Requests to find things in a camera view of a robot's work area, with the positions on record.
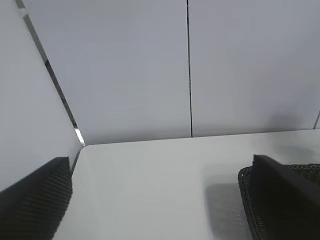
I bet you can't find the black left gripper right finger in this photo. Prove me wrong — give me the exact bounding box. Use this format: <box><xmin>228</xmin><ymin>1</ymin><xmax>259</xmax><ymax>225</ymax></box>
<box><xmin>251</xmin><ymin>154</ymin><xmax>320</xmax><ymax>240</ymax></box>

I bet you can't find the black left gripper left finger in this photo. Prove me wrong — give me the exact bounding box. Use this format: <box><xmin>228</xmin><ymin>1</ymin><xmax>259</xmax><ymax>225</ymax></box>
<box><xmin>0</xmin><ymin>156</ymin><xmax>74</xmax><ymax>240</ymax></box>

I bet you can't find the dark brown wicker basket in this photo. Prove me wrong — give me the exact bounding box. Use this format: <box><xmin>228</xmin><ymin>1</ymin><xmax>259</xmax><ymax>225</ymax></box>
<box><xmin>237</xmin><ymin>162</ymin><xmax>320</xmax><ymax>240</ymax></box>

